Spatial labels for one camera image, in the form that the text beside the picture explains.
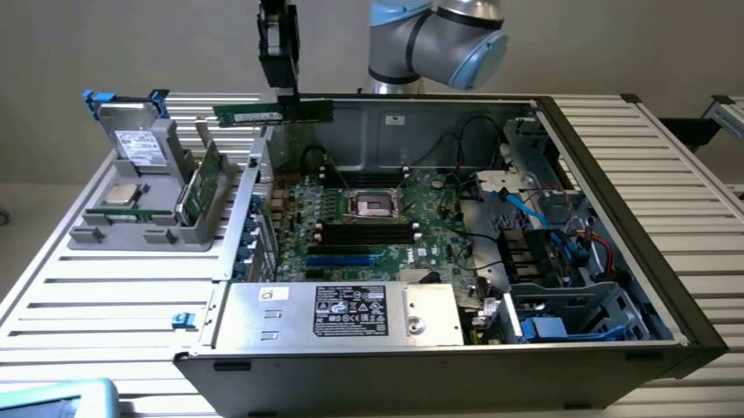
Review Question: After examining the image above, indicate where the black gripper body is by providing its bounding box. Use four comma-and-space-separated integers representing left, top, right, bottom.
255, 0, 302, 91

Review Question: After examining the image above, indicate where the green RAM stick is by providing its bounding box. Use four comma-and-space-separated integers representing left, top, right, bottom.
86, 207, 177, 219
211, 98, 337, 129

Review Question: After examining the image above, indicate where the black RAM slot bank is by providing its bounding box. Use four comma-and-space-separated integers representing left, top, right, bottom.
318, 220, 421, 246
325, 167, 412, 189

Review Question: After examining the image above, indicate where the green graphics card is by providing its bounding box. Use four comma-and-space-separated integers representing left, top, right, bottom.
175, 138, 227, 220

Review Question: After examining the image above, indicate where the CPU socket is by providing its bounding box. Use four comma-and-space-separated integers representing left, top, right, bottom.
346, 187, 404, 219

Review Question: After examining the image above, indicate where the hard disk with blue carrier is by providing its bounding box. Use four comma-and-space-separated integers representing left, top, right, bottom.
83, 89, 171, 169

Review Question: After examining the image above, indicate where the black expansion slot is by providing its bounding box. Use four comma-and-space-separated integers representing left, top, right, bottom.
306, 244, 374, 257

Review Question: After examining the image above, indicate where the silver CPU chip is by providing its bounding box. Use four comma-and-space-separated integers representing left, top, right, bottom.
100, 183, 148, 208

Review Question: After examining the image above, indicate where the blue expansion slot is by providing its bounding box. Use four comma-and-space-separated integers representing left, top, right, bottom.
305, 255, 374, 268

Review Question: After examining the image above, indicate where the grey parts rack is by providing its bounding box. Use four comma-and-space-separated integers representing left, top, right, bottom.
66, 118, 247, 254

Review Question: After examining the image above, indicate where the green motherboard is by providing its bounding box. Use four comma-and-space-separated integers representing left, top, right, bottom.
262, 167, 485, 287

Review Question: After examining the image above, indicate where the grey metal drive cage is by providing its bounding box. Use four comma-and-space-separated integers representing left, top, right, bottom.
497, 116, 583, 206

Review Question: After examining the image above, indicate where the silver power supply unit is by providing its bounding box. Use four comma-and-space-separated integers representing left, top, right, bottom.
210, 281, 466, 350

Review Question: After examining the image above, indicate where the black case fan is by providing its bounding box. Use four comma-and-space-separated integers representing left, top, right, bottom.
497, 227, 576, 289

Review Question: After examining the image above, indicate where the open black PC case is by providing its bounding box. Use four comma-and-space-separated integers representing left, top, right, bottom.
173, 92, 731, 418

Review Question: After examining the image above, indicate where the blue disk carrier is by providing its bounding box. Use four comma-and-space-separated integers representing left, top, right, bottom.
518, 316, 569, 340

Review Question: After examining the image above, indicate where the grey disk bay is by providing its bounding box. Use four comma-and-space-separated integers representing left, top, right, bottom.
504, 280, 661, 346

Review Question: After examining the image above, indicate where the slatted metal side table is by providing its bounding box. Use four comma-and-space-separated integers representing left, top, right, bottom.
699, 93, 744, 141

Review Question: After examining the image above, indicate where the teal box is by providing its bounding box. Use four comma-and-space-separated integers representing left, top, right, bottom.
0, 377, 122, 418

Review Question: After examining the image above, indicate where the light blue data wire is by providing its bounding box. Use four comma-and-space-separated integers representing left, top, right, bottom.
489, 186, 548, 228

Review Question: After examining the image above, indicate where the red wire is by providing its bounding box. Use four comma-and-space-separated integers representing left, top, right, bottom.
589, 234, 619, 276

